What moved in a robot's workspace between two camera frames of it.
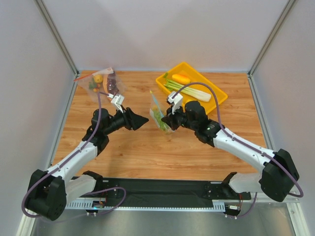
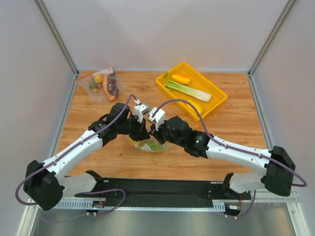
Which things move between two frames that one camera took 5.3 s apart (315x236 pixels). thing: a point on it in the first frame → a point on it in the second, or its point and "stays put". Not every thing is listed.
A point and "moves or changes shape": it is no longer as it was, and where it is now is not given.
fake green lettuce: [158, 117] moves or changes shape
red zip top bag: [106, 81] stays put
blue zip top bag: [158, 110] moves or changes shape
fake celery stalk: [198, 95] stays put
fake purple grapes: [112, 87] stays put
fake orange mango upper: [181, 78] stays put
